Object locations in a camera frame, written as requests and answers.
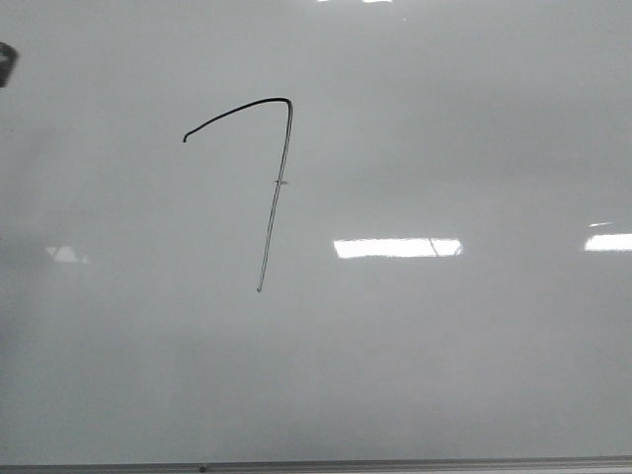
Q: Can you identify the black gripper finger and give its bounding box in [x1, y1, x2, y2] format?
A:
[0, 42, 19, 88]

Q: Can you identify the grey aluminium whiteboard frame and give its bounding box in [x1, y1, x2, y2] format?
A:
[1, 455, 631, 473]

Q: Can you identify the white glossy whiteboard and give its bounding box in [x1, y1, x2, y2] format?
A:
[1, 1, 631, 464]

